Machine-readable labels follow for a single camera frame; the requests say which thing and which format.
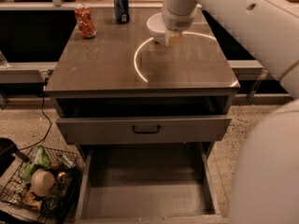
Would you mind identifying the black power cable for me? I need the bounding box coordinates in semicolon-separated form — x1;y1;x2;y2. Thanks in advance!
17;77;53;152

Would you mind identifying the beige cup in basket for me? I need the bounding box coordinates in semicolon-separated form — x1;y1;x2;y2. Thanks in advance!
31;169;55;197

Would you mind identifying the grey metal drawer cabinet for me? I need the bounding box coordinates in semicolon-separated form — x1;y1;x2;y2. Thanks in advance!
46;7;239;224

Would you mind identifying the small silver can in basket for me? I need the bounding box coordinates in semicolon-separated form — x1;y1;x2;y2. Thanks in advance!
57;172;67;183

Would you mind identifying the black wire basket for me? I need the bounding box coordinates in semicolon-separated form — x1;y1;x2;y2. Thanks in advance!
0;146;80;224

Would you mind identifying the white ceramic bowl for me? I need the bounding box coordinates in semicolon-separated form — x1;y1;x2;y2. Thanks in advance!
147;13;168;45

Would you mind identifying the crushed orange soda can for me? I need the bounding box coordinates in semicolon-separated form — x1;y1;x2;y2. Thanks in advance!
75;4;96;38

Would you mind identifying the black drawer handle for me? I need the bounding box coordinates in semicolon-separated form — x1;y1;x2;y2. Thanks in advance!
132;125;161;134

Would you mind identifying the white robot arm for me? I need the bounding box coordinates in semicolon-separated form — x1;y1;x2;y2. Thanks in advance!
163;0;299;224

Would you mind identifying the green chip bag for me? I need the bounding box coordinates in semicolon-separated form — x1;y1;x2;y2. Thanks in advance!
21;146;51;184

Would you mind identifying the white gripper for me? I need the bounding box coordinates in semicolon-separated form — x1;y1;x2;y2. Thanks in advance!
162;7;197;46

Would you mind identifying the blue pepsi can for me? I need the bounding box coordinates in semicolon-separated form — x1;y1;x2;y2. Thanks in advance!
113;0;130;23

